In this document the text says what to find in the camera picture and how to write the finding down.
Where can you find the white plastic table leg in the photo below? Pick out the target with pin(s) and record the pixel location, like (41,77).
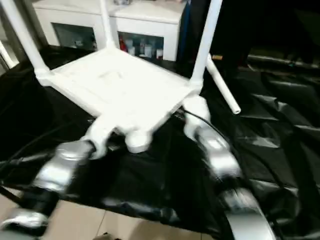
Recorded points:
(106,25)
(222,85)
(205,45)
(25,40)

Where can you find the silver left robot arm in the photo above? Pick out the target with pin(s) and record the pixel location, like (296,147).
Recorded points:
(62,162)

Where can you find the black work mat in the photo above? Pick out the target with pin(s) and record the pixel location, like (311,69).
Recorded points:
(150,180)

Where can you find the black left robot foot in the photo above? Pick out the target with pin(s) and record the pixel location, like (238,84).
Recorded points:
(105,236)

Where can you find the red package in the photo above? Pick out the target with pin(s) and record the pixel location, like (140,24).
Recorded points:
(122,43)

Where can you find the black box with yellow label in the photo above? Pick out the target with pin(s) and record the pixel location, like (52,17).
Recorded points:
(230,27)

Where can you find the white glass-door cabinet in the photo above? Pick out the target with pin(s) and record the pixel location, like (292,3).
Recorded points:
(140,20)

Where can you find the grey patterned ornament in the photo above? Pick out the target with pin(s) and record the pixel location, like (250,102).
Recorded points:
(122,1)

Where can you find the grey curtain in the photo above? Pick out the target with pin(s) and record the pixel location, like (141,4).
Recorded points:
(37,30)

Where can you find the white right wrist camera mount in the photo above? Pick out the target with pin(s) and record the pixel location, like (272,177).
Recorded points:
(197,112)

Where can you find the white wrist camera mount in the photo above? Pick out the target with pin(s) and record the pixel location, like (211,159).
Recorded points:
(100,135)
(197,112)

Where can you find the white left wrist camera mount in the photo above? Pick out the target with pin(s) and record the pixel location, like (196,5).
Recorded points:
(100,135)

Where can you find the dark metal rail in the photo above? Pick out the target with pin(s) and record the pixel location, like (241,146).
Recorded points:
(282,61)

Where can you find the white window frame bar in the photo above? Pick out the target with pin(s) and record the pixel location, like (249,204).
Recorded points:
(5,53)

